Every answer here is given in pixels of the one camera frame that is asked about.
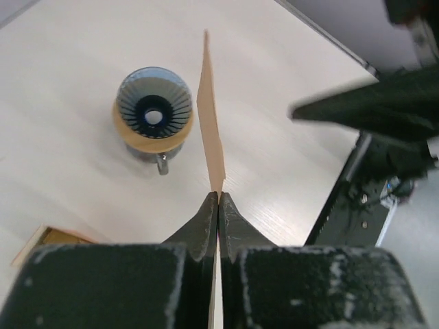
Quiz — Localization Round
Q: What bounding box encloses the single brown coffee filter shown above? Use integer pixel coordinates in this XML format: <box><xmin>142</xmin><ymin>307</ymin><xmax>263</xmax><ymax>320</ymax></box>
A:
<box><xmin>196</xmin><ymin>29</ymin><xmax>227</xmax><ymax>329</ymax></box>

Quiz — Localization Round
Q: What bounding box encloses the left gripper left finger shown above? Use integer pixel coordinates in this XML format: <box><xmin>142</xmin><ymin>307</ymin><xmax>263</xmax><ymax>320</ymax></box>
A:
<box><xmin>161</xmin><ymin>192</ymin><xmax>219</xmax><ymax>264</ymax></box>

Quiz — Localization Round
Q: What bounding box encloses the blue glass dripper cone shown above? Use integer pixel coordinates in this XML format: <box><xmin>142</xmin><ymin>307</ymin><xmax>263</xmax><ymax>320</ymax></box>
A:
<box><xmin>116</xmin><ymin>66</ymin><xmax>192</xmax><ymax>139</ymax></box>

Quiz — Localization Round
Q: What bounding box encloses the wooden dripper ring holder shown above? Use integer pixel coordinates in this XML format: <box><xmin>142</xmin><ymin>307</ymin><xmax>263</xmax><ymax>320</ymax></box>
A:
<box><xmin>112</xmin><ymin>101</ymin><xmax>194</xmax><ymax>154</ymax></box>

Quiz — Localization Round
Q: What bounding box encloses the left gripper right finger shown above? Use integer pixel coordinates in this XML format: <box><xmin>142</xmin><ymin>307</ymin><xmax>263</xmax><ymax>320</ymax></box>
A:
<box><xmin>219</xmin><ymin>193</ymin><xmax>276</xmax><ymax>264</ymax></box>

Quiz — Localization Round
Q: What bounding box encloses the glass coffee carafe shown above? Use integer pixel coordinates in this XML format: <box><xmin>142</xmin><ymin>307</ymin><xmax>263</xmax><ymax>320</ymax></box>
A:
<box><xmin>126</xmin><ymin>143</ymin><xmax>184</xmax><ymax>175</ymax></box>

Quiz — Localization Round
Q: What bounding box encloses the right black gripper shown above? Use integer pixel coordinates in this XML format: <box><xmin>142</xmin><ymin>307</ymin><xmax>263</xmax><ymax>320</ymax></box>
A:
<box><xmin>289</xmin><ymin>0</ymin><xmax>438</xmax><ymax>143</ymax></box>

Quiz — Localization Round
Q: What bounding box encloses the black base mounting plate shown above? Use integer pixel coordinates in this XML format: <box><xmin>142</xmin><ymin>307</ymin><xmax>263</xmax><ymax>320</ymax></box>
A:
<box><xmin>303</xmin><ymin>133</ymin><xmax>429</xmax><ymax>247</ymax></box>

